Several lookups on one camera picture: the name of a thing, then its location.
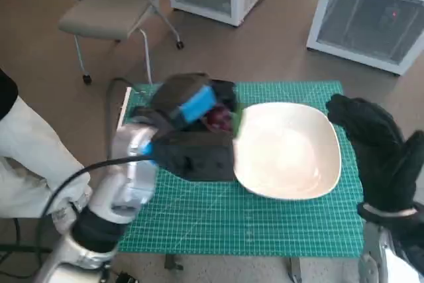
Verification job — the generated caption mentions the red toy grape bunch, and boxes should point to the red toy grape bunch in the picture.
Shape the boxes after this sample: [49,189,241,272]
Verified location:
[206,105,235,132]

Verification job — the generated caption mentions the grey chair with white frame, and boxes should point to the grey chair with white frame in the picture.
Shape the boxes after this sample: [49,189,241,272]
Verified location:
[46,0,185,85]

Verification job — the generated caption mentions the white square plate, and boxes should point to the white square plate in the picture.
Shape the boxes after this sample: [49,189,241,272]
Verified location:
[232,101,343,201]

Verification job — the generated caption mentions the black table leg bracket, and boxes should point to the black table leg bracket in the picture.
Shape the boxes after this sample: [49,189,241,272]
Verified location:
[287,256,303,283]
[164,255,184,274]

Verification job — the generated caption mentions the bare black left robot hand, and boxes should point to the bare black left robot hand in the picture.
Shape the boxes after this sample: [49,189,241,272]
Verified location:
[150,72,245,133]

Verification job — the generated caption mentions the person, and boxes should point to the person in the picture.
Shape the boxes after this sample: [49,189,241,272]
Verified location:
[0,68,94,237]

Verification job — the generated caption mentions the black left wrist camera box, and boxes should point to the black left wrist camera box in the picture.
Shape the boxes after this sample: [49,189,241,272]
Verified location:
[152,129,237,182]

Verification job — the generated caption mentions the green cutting mat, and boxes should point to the green cutting mat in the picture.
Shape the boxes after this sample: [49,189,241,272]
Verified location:
[117,80,366,259]

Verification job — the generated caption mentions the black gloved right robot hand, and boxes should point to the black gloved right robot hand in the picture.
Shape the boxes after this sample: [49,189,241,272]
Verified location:
[325,93,424,213]

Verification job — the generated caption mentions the black floor stand bar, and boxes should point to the black floor stand bar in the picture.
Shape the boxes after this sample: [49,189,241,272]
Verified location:
[0,244,51,255]

